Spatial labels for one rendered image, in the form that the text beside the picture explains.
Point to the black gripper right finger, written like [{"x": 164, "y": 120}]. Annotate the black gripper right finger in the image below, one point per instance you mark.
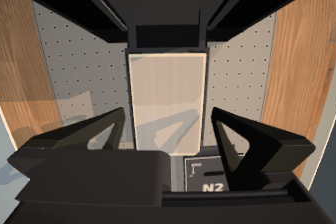
[{"x": 271, "y": 149}]

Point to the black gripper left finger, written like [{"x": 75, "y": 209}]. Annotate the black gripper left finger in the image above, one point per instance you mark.
[{"x": 77, "y": 135}]

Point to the grey perforated base plate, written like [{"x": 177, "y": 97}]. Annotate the grey perforated base plate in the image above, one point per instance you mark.
[{"x": 88, "y": 75}]

